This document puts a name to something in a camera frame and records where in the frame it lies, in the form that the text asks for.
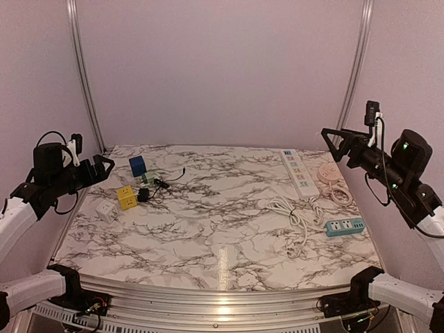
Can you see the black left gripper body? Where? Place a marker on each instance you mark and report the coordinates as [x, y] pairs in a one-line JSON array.
[[80, 181]]

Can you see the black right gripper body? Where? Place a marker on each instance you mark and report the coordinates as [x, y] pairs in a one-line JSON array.
[[357, 160]]

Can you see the blue cube socket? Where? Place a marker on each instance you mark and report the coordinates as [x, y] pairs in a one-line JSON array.
[[137, 165]]

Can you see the teal power strip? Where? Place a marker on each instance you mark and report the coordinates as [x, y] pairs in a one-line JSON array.
[[339, 228]]

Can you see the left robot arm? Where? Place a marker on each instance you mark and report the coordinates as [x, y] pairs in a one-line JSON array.
[[56, 172]]

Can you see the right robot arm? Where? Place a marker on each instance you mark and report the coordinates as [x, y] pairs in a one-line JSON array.
[[422, 209]]

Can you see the green plug adapter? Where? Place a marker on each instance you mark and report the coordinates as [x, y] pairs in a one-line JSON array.
[[148, 178]]

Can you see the pink round power strip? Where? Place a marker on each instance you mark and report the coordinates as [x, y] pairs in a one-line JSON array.
[[330, 175]]

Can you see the yellow cube socket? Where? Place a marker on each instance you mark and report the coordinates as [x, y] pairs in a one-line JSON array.
[[126, 197]]

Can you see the white cube socket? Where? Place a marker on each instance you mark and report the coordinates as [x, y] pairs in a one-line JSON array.
[[107, 211]]

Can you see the long white power strip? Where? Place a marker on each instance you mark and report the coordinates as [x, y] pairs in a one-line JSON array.
[[299, 175]]

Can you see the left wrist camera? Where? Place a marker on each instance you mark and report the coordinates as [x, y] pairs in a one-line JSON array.
[[75, 146]]

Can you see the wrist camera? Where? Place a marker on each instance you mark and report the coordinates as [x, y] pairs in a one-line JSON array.
[[75, 146], [374, 121]]

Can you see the black power adapter with cable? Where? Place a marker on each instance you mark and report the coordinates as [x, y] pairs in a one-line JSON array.
[[148, 192]]

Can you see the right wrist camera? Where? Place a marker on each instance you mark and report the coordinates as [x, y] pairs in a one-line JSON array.
[[374, 121]]

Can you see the right aluminium frame post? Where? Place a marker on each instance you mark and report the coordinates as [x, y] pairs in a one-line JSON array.
[[358, 61]]

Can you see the aluminium frame post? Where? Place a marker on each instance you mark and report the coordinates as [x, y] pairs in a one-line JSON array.
[[358, 61], [73, 18]]

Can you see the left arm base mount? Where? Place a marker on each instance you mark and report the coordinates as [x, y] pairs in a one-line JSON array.
[[77, 298]]

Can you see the front aluminium rail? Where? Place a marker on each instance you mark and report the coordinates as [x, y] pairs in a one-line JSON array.
[[143, 308]]

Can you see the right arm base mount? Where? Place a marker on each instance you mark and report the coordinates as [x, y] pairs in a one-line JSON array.
[[354, 300]]

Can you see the left aluminium frame post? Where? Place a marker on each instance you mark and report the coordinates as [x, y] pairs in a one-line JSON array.
[[73, 18]]

